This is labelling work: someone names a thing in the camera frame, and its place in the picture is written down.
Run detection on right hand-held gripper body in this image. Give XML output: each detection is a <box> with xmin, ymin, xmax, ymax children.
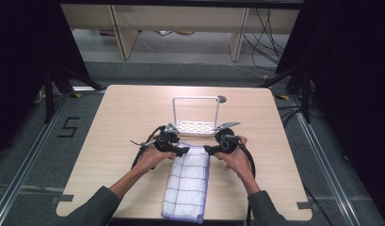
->
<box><xmin>213</xmin><ymin>121</ymin><xmax>242</xmax><ymax>154</ymax></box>

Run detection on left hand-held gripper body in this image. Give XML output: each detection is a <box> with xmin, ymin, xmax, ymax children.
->
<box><xmin>153</xmin><ymin>122</ymin><xmax>182</xmax><ymax>153</ymax></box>

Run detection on white rack with handle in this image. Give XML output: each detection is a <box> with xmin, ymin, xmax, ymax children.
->
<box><xmin>171</xmin><ymin>95</ymin><xmax>221</xmax><ymax>139</ymax></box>

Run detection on white cloth with purple lines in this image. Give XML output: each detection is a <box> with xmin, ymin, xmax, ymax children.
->
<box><xmin>160</xmin><ymin>141</ymin><xmax>212</xmax><ymax>225</ymax></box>

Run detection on person's left hand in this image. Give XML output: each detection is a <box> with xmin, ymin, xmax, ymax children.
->
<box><xmin>135</xmin><ymin>144</ymin><xmax>178</xmax><ymax>175</ymax></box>

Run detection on person's right hand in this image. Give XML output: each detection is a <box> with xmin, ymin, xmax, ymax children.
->
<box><xmin>213</xmin><ymin>135</ymin><xmax>256</xmax><ymax>186</ymax></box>

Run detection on black metal stand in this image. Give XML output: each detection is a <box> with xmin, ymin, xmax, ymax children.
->
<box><xmin>259</xmin><ymin>65</ymin><xmax>313</xmax><ymax>124</ymax></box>
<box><xmin>41</xmin><ymin>61</ymin><xmax>104</xmax><ymax>124</ymax></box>

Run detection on black tape floor mark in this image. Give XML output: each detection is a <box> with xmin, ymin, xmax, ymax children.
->
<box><xmin>56</xmin><ymin>116</ymin><xmax>82</xmax><ymax>138</ymax></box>

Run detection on beige wooden desk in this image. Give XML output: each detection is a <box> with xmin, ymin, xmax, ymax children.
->
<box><xmin>60</xmin><ymin>3</ymin><xmax>301</xmax><ymax>62</ymax></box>

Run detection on black curtain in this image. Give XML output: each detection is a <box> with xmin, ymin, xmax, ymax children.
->
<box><xmin>275</xmin><ymin>0</ymin><xmax>385</xmax><ymax>218</ymax></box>
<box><xmin>0</xmin><ymin>0</ymin><xmax>91</xmax><ymax>158</ymax></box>

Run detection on left hand-held gripper cable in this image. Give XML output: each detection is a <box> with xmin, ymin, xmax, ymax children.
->
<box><xmin>130</xmin><ymin>124</ymin><xmax>167</xmax><ymax>170</ymax></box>

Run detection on hand-held gripper cable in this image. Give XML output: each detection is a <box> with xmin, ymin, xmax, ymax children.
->
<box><xmin>130</xmin><ymin>124</ymin><xmax>167</xmax><ymax>170</ymax></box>
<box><xmin>225</xmin><ymin>134</ymin><xmax>257</xmax><ymax>226</ymax></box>

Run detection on right hand-held gripper cable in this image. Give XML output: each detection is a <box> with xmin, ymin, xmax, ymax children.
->
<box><xmin>225</xmin><ymin>134</ymin><xmax>257</xmax><ymax>226</ymax></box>

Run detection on black floor cables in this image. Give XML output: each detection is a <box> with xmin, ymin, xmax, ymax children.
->
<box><xmin>276</xmin><ymin>104</ymin><xmax>308</xmax><ymax>127</ymax></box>

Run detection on aluminium floor rail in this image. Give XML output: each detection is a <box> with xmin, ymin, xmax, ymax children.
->
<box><xmin>289</xmin><ymin>94</ymin><xmax>364</xmax><ymax>226</ymax></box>
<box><xmin>0</xmin><ymin>93</ymin><xmax>71</xmax><ymax>226</ymax></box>

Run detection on bundle of black cables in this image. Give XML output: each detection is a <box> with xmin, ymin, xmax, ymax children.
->
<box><xmin>242</xmin><ymin>8</ymin><xmax>291</xmax><ymax>69</ymax></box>

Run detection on thin black floor cable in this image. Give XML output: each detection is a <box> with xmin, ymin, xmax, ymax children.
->
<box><xmin>302</xmin><ymin>185</ymin><xmax>336</xmax><ymax>226</ymax></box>

